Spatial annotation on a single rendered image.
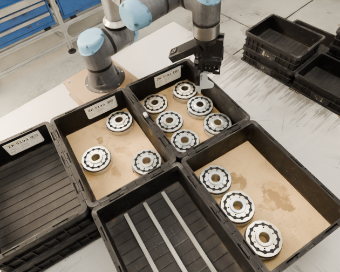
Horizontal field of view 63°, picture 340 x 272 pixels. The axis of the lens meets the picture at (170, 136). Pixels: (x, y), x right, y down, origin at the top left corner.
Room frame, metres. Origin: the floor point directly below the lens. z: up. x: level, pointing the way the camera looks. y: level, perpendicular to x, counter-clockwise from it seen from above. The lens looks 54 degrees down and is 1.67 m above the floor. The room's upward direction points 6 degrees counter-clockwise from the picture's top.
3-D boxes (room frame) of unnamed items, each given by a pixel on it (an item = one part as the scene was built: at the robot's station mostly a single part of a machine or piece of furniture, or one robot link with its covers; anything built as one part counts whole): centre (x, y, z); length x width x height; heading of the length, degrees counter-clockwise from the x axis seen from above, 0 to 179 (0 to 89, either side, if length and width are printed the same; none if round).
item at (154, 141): (0.56, 0.20, 0.87); 0.40 x 0.30 x 0.11; 27
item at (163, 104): (0.77, 0.05, 0.86); 0.10 x 0.10 x 0.01
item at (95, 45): (1.02, 0.28, 0.97); 0.13 x 0.12 x 0.14; 128
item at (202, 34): (0.69, -0.13, 1.22); 0.08 x 0.08 x 0.05
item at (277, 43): (1.51, -0.79, 0.37); 0.40 x 0.30 x 0.45; 37
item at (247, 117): (0.70, -0.06, 0.92); 0.40 x 0.30 x 0.02; 27
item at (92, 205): (0.56, 0.20, 0.92); 0.40 x 0.30 x 0.02; 27
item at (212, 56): (0.69, -0.14, 1.14); 0.09 x 0.08 x 0.12; 71
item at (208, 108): (0.73, -0.13, 0.86); 0.10 x 0.10 x 0.01
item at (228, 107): (0.70, -0.06, 0.87); 0.40 x 0.30 x 0.11; 27
